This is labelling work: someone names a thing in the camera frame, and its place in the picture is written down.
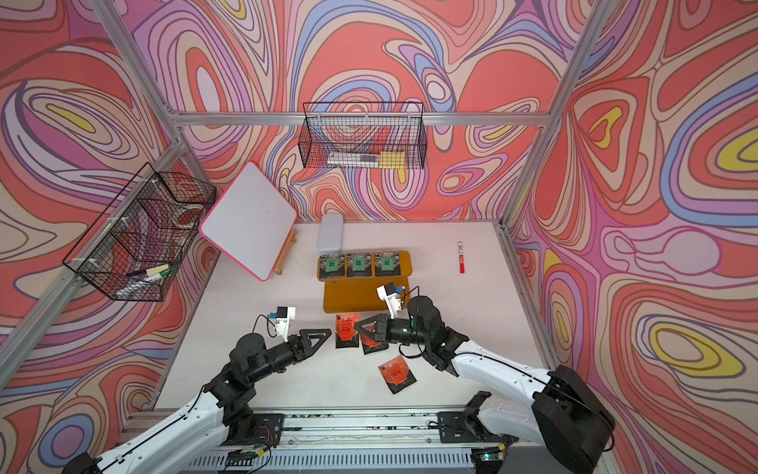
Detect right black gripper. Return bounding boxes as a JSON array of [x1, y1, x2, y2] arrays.
[[355, 314, 430, 346]]

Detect wooden easel stand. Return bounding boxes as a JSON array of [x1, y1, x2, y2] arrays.
[[272, 229, 297, 276]]

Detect green yellow markers in basket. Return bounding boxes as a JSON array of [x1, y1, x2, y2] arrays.
[[126, 264, 172, 280]]

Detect black wire basket left wall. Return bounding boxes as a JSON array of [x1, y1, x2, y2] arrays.
[[62, 164, 217, 302]]

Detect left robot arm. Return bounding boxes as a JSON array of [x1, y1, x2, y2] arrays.
[[63, 329, 332, 473]]

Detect white plastic box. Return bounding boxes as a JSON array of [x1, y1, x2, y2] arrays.
[[317, 213, 345, 255]]

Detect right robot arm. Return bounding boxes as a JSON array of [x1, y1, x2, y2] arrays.
[[355, 296, 616, 473]]

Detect black wire basket back wall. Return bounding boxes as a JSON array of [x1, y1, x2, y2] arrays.
[[298, 100, 428, 170]]

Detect yellow wooden two-tier shelf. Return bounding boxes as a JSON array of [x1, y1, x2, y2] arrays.
[[317, 251, 413, 314]]

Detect yellow sticky notes in basket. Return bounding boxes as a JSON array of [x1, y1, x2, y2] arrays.
[[377, 151, 407, 169]]

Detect black wire basket wall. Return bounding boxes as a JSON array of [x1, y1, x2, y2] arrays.
[[62, 164, 217, 302], [298, 100, 428, 170]]

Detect red tea bag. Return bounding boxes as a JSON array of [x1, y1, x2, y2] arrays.
[[360, 335, 389, 355], [379, 355, 417, 394], [336, 313, 360, 349]]

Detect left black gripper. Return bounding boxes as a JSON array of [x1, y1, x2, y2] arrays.
[[244, 330, 329, 388]]

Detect red marker pen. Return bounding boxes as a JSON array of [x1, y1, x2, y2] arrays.
[[457, 241, 466, 275]]

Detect white board with pink edge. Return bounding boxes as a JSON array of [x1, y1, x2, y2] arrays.
[[199, 163, 297, 282]]

